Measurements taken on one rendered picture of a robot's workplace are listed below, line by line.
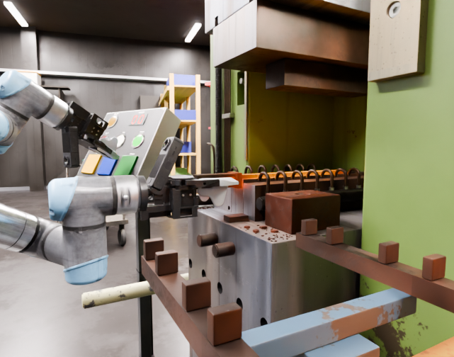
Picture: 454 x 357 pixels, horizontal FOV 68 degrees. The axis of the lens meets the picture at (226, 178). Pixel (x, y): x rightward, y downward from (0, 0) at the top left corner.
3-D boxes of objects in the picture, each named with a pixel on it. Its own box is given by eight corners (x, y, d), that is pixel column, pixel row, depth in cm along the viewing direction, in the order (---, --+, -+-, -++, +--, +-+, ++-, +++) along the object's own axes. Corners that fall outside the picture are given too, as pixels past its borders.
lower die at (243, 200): (254, 221, 70) (255, 181, 70) (213, 206, 88) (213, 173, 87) (386, 205, 90) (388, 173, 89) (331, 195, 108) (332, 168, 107)
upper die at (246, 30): (256, 47, 67) (256, -3, 66) (212, 67, 84) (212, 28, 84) (393, 69, 86) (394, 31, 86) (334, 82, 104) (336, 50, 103)
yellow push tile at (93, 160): (91, 173, 115) (100, 154, 118) (80, 172, 120) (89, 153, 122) (95, 175, 117) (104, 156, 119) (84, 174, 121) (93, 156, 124)
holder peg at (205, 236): (201, 248, 71) (201, 236, 71) (196, 245, 73) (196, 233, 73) (218, 246, 73) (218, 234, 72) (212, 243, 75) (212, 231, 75)
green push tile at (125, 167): (127, 176, 103) (137, 155, 106) (113, 175, 108) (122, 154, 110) (131, 179, 105) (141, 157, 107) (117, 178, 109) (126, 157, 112)
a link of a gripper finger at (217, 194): (238, 203, 74) (196, 205, 71) (238, 177, 73) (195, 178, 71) (241, 206, 71) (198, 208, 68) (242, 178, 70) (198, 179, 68)
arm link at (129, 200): (110, 174, 67) (117, 178, 60) (133, 173, 69) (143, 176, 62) (111, 211, 68) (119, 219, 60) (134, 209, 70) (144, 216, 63)
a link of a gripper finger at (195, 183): (216, 185, 72) (176, 186, 70) (216, 177, 72) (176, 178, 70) (221, 188, 68) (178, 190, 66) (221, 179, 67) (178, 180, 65)
